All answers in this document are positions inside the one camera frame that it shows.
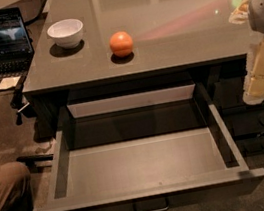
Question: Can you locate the white ceramic bowl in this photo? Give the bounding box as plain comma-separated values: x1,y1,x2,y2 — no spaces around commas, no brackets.
47,18,84,49

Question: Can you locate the orange round fruit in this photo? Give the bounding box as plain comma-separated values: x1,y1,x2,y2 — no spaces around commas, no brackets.
109,31,134,58

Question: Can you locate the grey top drawer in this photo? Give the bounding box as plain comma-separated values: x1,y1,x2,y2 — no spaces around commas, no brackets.
34,84,264,211

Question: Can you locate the black clamp on desk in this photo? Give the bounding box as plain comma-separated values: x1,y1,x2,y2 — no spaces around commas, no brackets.
10,78,36,126

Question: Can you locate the dark grey cabinet counter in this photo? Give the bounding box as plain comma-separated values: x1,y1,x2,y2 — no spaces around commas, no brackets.
24,0,263,134

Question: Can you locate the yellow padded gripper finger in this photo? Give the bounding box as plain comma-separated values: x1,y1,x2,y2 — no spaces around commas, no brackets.
229,0,250,25
242,38,264,106

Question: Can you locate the metal drawer handle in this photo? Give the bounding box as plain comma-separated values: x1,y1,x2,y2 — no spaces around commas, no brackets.
133,197,169,211

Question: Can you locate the white paper note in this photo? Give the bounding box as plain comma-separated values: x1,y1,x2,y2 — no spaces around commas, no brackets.
0,76,20,90

